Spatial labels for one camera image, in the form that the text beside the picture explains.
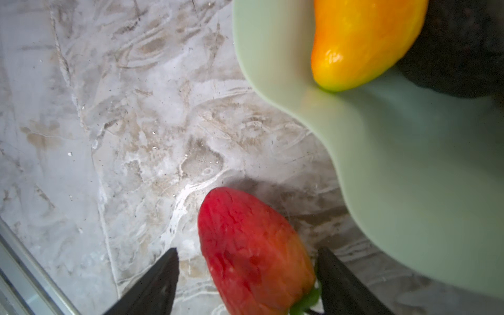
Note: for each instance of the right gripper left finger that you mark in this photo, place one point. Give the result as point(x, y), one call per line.
point(155, 291)

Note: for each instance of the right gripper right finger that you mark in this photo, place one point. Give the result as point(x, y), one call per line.
point(341, 291)

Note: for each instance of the red fake strawberry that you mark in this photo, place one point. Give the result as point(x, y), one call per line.
point(256, 259)

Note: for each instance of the red-yellow fake mango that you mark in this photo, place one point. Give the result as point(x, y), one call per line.
point(356, 41)

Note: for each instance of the dark fake avocado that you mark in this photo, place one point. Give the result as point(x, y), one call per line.
point(459, 51)

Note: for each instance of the light green wavy bowl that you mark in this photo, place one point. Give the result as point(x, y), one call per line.
point(421, 172)

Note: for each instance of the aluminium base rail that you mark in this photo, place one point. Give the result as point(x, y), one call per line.
point(25, 287)

